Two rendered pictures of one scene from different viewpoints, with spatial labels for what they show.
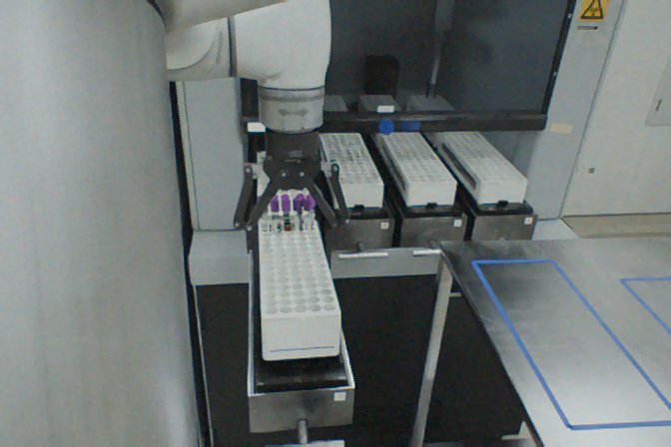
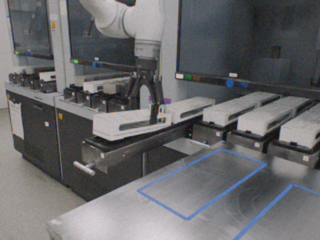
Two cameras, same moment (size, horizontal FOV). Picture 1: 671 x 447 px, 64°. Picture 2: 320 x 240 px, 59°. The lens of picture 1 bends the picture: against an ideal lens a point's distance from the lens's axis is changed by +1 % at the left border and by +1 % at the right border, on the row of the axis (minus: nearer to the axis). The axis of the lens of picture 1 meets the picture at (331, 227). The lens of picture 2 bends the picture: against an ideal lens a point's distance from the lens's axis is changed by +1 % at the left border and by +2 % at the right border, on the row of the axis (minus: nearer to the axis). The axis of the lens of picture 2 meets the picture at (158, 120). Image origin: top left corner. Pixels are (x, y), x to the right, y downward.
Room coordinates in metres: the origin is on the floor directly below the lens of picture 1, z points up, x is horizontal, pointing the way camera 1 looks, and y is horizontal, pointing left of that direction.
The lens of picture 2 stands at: (0.11, -0.74, 1.15)
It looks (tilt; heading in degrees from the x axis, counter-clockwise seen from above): 17 degrees down; 51
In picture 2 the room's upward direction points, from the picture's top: 1 degrees clockwise
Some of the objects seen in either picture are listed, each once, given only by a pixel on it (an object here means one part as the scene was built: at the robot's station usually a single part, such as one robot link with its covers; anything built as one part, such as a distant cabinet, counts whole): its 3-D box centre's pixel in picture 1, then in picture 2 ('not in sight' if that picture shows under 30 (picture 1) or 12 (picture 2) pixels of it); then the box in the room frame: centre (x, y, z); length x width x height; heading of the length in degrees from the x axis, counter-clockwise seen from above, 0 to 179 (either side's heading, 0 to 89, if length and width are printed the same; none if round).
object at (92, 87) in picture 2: not in sight; (107, 85); (0.96, 0.82, 0.83); 0.30 x 0.10 x 0.06; 9
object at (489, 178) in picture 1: (476, 166); (309, 128); (1.14, -0.33, 0.83); 0.30 x 0.10 x 0.06; 9
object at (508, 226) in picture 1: (454, 164); (316, 133); (1.27, -0.31, 0.78); 0.73 x 0.14 x 0.09; 9
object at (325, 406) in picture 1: (288, 264); (160, 131); (0.78, 0.08, 0.78); 0.73 x 0.14 x 0.09; 9
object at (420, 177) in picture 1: (413, 168); (266, 119); (1.12, -0.18, 0.83); 0.30 x 0.10 x 0.06; 9
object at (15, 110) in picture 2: not in sight; (14, 119); (0.61, 1.82, 0.43); 0.27 x 0.02 x 0.36; 99
